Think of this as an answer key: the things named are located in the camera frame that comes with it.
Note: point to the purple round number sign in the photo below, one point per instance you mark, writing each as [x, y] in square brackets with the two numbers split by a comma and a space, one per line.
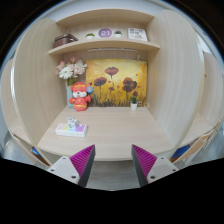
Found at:
[105, 33]

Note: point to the small potted plant white pot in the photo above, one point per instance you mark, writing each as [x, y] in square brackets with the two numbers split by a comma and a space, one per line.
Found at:
[133, 103]

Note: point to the wooden chair right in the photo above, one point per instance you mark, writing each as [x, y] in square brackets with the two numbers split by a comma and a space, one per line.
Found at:
[199, 145]

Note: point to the small plant on shelf left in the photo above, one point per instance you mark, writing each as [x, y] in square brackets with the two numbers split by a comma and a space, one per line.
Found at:
[90, 36]

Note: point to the light wooden desk cubicle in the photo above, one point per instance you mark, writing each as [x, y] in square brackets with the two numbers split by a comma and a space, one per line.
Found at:
[184, 100]

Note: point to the red plush doll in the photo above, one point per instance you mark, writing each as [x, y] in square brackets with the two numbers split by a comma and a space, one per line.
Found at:
[80, 95]

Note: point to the small plant on shelf right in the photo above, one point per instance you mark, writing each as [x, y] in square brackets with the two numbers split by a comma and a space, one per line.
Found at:
[117, 33]

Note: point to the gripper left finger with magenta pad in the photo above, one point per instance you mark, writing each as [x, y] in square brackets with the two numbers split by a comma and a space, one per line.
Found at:
[76, 168]

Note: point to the white framed card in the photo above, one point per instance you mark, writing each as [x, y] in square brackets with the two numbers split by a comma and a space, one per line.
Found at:
[137, 34]

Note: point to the small plant on shelf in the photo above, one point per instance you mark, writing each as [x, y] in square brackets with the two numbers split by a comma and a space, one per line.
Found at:
[117, 33]
[90, 36]

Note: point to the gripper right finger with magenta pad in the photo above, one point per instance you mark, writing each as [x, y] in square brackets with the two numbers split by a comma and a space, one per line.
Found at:
[150, 168]

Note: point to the wooden wall shelf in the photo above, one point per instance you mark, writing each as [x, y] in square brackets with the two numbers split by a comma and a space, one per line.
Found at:
[121, 43]

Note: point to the pink white flower bouquet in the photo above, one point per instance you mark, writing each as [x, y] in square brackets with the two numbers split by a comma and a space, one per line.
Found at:
[71, 70]

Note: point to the poppy flower painting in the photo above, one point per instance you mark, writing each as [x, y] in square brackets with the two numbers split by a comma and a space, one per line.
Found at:
[116, 82]

